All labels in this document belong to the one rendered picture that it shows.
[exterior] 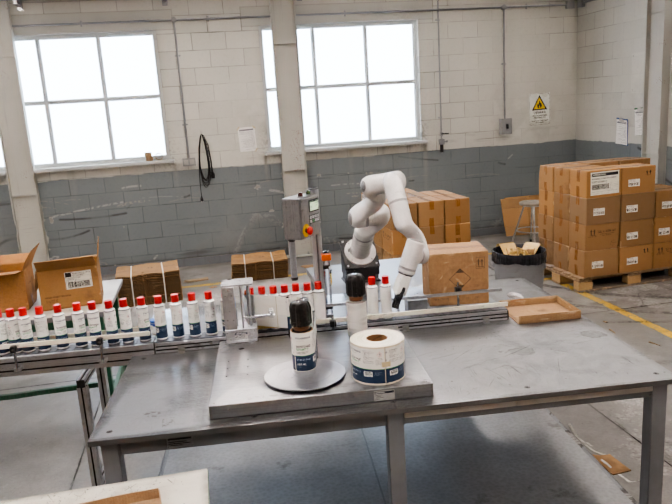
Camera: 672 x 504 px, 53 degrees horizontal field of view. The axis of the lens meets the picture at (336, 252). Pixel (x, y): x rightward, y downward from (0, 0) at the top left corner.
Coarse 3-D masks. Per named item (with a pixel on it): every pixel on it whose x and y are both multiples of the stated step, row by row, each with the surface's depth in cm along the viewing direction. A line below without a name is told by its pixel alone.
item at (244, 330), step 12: (228, 288) 288; (240, 288) 289; (228, 300) 289; (240, 300) 290; (228, 312) 291; (228, 324) 292; (240, 324) 299; (252, 324) 296; (228, 336) 293; (240, 336) 293
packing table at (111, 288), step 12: (108, 288) 443; (120, 288) 452; (48, 312) 396; (84, 312) 391; (48, 324) 390; (72, 324) 393; (108, 372) 402; (120, 372) 452; (96, 384) 437; (0, 396) 426; (12, 396) 427; (24, 396) 429
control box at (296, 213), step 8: (288, 200) 301; (296, 200) 299; (304, 200) 301; (288, 208) 302; (296, 208) 300; (304, 208) 302; (288, 216) 303; (296, 216) 301; (304, 216) 302; (288, 224) 304; (296, 224) 302; (304, 224) 302; (312, 224) 309; (288, 232) 305; (296, 232) 303; (304, 232) 303
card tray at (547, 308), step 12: (504, 300) 334; (516, 300) 334; (528, 300) 335; (540, 300) 336; (552, 300) 337; (564, 300) 328; (516, 312) 325; (528, 312) 324; (540, 312) 323; (552, 312) 322; (564, 312) 311; (576, 312) 311
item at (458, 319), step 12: (480, 312) 315; (492, 312) 315; (504, 312) 316; (372, 324) 310; (384, 324) 310; (396, 324) 311; (420, 324) 313; (432, 324) 313; (444, 324) 313; (456, 324) 314; (264, 336) 306; (156, 348) 301; (168, 348) 301; (192, 348) 302; (204, 348) 303
